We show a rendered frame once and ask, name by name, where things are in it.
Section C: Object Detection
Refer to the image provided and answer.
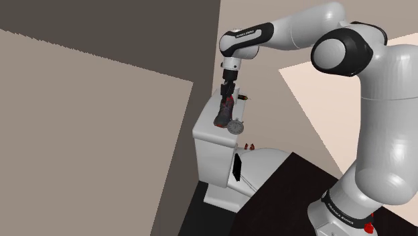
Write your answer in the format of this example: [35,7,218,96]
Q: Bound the white toilet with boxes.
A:
[192,85,292,213]

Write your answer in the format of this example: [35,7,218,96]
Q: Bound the silver stopwatch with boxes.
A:
[226,117,245,136]

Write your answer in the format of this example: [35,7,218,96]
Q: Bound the black flat phone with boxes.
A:
[232,152,242,182]

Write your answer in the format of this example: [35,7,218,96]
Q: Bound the grey and red sneaker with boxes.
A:
[213,94,236,129]

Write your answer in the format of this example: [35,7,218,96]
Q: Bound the dark robot stand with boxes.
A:
[228,151,418,236]

